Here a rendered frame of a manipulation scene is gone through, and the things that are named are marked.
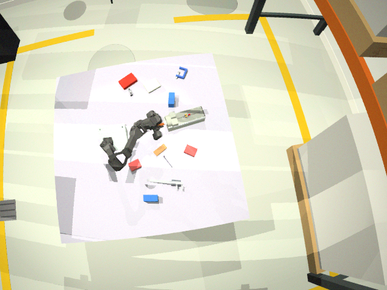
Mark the red rectangular block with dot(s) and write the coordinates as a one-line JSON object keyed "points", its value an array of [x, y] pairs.
{"points": [[134, 165], [128, 81]]}

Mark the red cube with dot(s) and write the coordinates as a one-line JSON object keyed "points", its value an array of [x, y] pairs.
{"points": [[190, 150]]}

